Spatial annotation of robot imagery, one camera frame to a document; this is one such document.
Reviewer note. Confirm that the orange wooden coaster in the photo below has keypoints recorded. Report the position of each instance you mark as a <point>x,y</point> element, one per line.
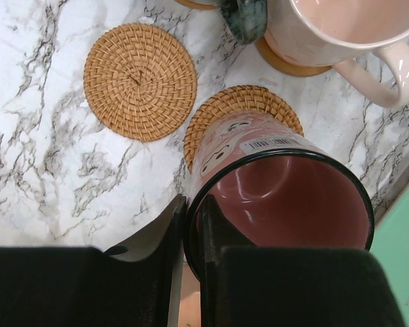
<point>195,5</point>

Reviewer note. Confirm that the grey ceramic mug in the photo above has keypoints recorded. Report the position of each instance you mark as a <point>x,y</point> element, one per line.
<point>246,19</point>

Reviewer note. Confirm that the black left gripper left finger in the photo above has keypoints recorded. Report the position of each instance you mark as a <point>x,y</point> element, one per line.
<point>136,282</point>

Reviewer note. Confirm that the pink ceramic mug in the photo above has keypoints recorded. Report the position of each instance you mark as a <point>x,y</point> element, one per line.
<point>335,33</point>

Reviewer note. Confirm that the light wooden coaster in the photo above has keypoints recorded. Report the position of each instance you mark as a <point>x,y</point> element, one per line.
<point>284,67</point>

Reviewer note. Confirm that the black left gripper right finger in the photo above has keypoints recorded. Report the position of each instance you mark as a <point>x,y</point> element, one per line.
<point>245,285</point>

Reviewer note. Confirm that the green floral tray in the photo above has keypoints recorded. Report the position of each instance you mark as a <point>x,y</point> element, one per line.
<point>391,249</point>

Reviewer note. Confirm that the red ceramic mug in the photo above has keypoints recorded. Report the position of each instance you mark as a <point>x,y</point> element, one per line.
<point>276,187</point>

